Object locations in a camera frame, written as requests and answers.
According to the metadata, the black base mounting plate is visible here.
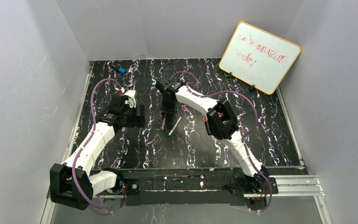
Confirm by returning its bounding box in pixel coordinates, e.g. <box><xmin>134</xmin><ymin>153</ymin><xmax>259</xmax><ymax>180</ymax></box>
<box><xmin>102</xmin><ymin>168</ymin><xmax>279</xmax><ymax>208</ymax></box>

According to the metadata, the yellow-framed whiteboard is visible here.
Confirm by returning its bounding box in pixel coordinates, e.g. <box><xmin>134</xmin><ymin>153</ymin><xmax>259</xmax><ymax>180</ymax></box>
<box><xmin>219</xmin><ymin>21</ymin><xmax>302</xmax><ymax>95</ymax></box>

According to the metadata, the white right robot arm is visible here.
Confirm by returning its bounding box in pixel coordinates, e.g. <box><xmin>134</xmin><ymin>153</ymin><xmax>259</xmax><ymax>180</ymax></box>
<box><xmin>156</xmin><ymin>78</ymin><xmax>273</xmax><ymax>193</ymax></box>

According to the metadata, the aluminium rail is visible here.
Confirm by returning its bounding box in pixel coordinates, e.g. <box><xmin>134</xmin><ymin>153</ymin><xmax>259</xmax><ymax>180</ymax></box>
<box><xmin>244</xmin><ymin>175</ymin><xmax>325</xmax><ymax>198</ymax></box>

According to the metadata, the white green-tipped pen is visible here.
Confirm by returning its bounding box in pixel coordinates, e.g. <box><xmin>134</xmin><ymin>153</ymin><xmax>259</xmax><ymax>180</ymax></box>
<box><xmin>168</xmin><ymin>117</ymin><xmax>182</xmax><ymax>137</ymax></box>

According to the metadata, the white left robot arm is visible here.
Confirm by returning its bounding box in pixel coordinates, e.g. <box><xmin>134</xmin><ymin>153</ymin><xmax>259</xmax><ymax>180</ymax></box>
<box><xmin>49</xmin><ymin>90</ymin><xmax>145</xmax><ymax>210</ymax></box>

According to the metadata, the blue pen cap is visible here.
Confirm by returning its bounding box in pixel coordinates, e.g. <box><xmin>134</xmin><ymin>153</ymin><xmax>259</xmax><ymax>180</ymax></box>
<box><xmin>118</xmin><ymin>68</ymin><xmax>127</xmax><ymax>74</ymax></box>

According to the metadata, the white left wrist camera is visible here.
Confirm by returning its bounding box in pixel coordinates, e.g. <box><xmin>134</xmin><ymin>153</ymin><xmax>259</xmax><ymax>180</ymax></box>
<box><xmin>124</xmin><ymin>90</ymin><xmax>137</xmax><ymax>108</ymax></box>

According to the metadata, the pink translucent pen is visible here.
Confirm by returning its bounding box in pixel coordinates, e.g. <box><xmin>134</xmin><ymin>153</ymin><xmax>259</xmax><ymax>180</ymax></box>
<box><xmin>161</xmin><ymin>114</ymin><xmax>167</xmax><ymax>130</ymax></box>

